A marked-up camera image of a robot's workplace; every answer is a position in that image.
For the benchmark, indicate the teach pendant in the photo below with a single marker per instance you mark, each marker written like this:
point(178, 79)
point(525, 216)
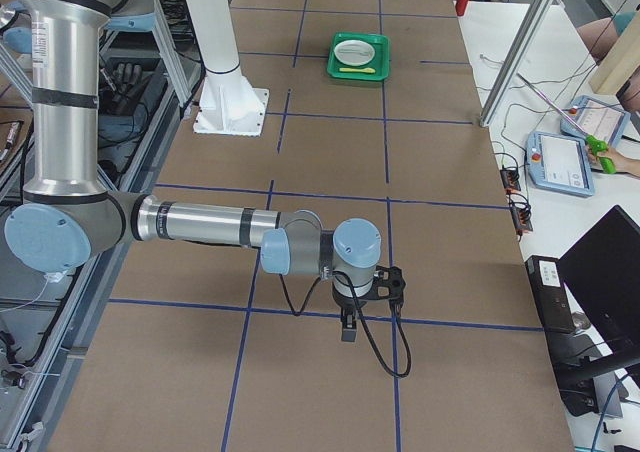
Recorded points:
point(604, 121)
point(559, 163)

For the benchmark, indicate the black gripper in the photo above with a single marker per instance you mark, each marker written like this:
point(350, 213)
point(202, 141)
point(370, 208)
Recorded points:
point(346, 302)

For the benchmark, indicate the teach pendant near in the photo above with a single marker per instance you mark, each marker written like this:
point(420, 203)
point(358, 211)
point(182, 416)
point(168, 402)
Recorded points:
point(559, 163)

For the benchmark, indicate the aluminium frame post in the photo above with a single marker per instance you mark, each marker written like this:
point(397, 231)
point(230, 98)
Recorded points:
point(530, 24)

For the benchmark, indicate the white round plate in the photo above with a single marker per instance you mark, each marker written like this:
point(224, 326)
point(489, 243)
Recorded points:
point(353, 60)

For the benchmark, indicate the black computer box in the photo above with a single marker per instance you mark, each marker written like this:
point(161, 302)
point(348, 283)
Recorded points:
point(550, 296)

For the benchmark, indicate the white pedestal column with base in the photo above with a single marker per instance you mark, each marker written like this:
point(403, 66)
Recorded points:
point(228, 104)

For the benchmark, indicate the teach pendant far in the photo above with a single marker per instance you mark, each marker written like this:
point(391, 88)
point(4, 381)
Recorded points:
point(604, 121)

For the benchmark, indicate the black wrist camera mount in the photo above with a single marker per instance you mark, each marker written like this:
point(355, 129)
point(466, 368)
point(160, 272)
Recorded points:
point(388, 285)

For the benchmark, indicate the reacher grabber tool green handle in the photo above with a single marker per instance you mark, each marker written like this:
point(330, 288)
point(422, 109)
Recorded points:
point(596, 146)

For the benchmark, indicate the yellow plastic spoon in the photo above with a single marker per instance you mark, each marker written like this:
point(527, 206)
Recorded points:
point(365, 70)

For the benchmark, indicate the black monitor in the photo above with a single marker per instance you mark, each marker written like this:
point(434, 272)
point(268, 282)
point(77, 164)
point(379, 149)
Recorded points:
point(601, 270)

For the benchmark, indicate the green plastic tray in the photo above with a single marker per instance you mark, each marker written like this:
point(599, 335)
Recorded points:
point(381, 61)

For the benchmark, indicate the pale green plastic fork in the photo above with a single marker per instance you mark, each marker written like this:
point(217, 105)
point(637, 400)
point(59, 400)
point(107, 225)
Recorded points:
point(357, 51)

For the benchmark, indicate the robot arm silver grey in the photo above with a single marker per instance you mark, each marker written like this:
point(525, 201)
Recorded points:
point(68, 216)

